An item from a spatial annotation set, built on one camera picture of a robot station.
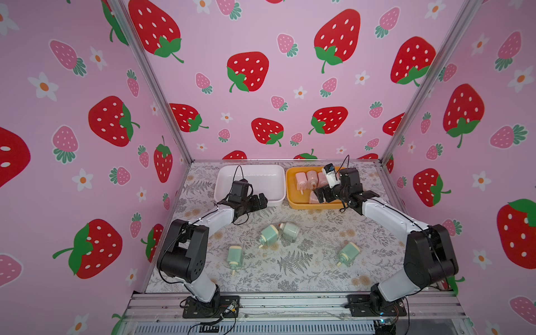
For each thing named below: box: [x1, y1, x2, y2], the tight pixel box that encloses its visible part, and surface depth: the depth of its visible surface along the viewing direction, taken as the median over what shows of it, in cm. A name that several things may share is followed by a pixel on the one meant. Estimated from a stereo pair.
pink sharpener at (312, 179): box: [306, 170, 319, 190], surface depth 106 cm
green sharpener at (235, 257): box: [227, 245, 244, 276], surface depth 81 cm
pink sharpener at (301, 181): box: [295, 171, 308, 195], surface depth 106 cm
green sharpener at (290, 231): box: [279, 221, 301, 243], surface depth 88 cm
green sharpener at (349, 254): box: [336, 241, 361, 267], surface depth 82 cm
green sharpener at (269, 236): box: [258, 224, 279, 249], surface depth 87 cm
